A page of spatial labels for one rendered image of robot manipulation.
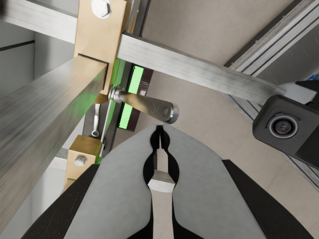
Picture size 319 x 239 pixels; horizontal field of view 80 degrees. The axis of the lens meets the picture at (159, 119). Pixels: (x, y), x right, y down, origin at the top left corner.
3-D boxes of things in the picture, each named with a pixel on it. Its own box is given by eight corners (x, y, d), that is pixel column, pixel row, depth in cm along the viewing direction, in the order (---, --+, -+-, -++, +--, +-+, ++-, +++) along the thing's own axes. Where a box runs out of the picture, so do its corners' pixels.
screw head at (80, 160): (88, 156, 35) (85, 160, 33) (86, 164, 36) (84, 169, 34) (76, 153, 34) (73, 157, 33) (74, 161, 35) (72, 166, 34)
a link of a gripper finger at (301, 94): (294, 99, 33) (339, 127, 25) (265, 89, 32) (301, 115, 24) (306, 82, 31) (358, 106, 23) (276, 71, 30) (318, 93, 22)
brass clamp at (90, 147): (106, 140, 39) (99, 157, 35) (95, 185, 45) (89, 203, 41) (75, 133, 38) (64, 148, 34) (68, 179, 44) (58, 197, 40)
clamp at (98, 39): (132, 3, 25) (127, 1, 21) (112, 94, 31) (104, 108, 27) (89, -14, 24) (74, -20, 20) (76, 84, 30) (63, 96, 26)
